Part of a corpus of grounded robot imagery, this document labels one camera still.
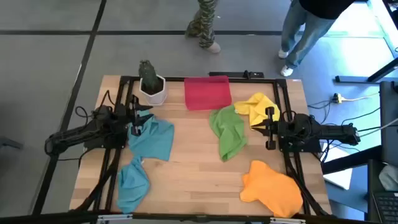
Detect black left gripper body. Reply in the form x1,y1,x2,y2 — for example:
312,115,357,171
123,95,141,136

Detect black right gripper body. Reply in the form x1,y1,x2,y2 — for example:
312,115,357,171
265,106,281,151

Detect yellow microfiber towel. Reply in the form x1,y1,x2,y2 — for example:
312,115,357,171
233,92,280,130

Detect teal microfiber towel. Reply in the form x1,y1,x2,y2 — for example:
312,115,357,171
127,109,175,162
116,155,150,215

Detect green microfiber towel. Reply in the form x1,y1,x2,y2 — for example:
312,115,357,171
208,105,249,162

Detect orange microfiber towel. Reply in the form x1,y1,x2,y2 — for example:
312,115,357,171
239,160,304,218

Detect white hexagonal plant pot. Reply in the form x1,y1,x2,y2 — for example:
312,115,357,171
139,74,168,106

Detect green cactus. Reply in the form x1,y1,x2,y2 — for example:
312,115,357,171
138,59,160,91

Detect red plastic bin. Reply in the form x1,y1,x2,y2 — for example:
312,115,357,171
183,75,233,111

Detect white flat board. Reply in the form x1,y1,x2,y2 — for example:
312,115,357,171
322,141,354,190

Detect black slanted desk bar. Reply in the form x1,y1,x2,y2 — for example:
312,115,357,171
322,145,383,175

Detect black desk foot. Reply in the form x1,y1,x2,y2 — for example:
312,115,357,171
335,57,398,84

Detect person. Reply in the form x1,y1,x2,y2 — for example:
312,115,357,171
278,0,355,78
185,0,222,54

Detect black beam with silver brackets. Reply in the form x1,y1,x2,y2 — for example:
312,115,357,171
0,211,398,224

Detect dark grey monitor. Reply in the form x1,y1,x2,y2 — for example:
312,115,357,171
379,81,398,166

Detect grey chair foot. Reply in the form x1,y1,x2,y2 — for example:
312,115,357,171
0,136,24,151

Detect grey cloth bundle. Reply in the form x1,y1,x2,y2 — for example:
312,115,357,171
379,164,398,192

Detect black keyboard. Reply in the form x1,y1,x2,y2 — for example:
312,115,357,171
368,160,398,223

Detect black aluminium table frame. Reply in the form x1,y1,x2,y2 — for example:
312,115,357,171
70,74,333,218

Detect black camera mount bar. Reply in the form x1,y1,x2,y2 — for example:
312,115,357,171
208,70,265,79

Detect black floor cable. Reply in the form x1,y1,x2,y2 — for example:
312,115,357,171
340,107,382,127

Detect white power cable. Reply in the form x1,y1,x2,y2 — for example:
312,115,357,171
341,91,381,103

